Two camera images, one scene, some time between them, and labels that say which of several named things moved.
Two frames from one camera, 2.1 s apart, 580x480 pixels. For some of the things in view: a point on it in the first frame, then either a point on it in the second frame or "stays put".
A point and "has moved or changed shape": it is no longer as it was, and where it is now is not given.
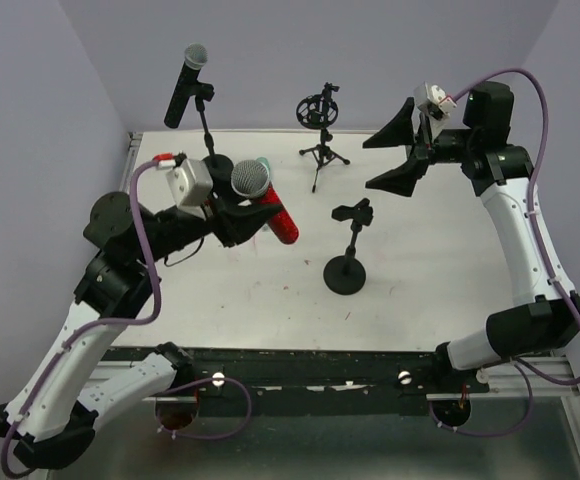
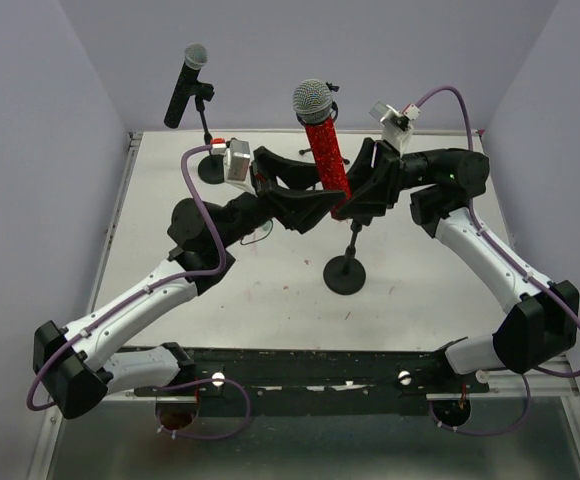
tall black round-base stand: (346, 275) stays put
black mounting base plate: (311, 382) stays put
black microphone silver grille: (195, 56) stays put
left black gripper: (224, 220) to (260, 185)
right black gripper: (421, 148) to (385, 176)
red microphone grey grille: (251, 179) has moved or changed shape
